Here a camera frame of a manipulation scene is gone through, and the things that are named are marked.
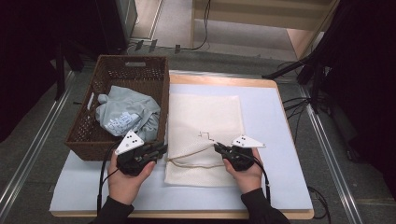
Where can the dark curtain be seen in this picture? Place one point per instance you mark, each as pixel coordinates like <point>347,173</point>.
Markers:
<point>367,77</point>

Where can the black metal stand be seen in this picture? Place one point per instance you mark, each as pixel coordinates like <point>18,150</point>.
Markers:
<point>60,68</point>

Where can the person's right hand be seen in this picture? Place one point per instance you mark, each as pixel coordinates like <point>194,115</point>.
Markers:
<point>247,179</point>

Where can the white table mat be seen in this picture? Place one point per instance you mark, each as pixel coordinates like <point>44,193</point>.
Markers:
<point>280,124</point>

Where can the wooden frame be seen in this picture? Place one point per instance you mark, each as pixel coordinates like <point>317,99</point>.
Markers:
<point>249,18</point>

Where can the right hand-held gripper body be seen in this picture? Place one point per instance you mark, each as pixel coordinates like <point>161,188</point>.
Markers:
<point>243,157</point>

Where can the cream mesh laundry bag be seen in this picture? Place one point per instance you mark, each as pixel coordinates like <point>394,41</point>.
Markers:
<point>202,115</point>

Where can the person's left hand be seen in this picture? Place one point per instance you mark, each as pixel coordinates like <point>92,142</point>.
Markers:
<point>127,186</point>

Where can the black tripod stand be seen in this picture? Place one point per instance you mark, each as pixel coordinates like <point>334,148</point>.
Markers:
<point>311,62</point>

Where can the grey printed t-shirt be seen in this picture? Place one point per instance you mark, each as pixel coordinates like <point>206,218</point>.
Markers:
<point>124,115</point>

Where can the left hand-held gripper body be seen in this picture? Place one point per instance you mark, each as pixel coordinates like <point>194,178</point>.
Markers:
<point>132,161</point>

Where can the metal floor rail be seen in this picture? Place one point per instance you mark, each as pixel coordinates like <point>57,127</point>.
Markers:
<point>330,155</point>
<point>37,143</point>

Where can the brown wicker basket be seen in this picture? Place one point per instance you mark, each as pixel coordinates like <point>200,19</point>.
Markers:
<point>124,146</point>

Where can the dark cabinet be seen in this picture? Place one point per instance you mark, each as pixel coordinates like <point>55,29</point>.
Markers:
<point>112,25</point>

